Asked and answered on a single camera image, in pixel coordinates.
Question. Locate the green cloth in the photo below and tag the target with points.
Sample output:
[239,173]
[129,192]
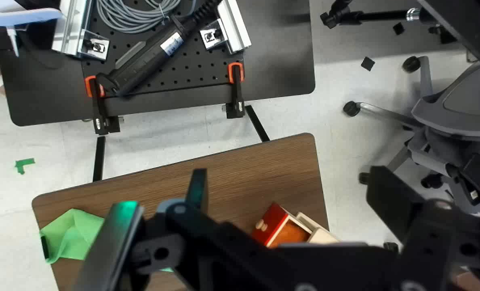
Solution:
[72,236]

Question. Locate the red drawer with knob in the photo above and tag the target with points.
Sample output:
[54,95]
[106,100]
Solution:
[274,226]

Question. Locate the green floor tape mark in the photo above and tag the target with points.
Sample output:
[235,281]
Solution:
[24,163]

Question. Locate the black chair base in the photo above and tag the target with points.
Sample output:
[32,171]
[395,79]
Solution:
[370,15]

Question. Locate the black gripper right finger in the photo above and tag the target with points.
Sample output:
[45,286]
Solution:
[399,207]

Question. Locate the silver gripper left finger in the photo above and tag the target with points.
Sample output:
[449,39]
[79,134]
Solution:
[109,247]

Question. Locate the grey office chair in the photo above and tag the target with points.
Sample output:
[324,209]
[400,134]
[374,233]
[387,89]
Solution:
[455,107]

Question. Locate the wooden two-tier table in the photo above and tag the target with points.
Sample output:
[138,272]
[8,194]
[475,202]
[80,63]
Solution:
[240,171]

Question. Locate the black handheld power tool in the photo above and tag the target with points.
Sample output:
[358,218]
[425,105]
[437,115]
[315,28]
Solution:
[153,53]

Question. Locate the orange black bar clamp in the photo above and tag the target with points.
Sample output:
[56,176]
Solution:
[101,107]
[237,91]

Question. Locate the aluminium extrusion bar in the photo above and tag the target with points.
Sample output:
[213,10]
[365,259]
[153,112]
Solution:
[75,26]
[232,26]

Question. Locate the black perforated breadboard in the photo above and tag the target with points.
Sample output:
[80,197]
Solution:
[197,66]

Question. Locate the pale blue plastic object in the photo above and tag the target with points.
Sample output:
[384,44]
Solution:
[24,15]

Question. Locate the black cart table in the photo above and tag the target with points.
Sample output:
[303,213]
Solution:
[274,49]

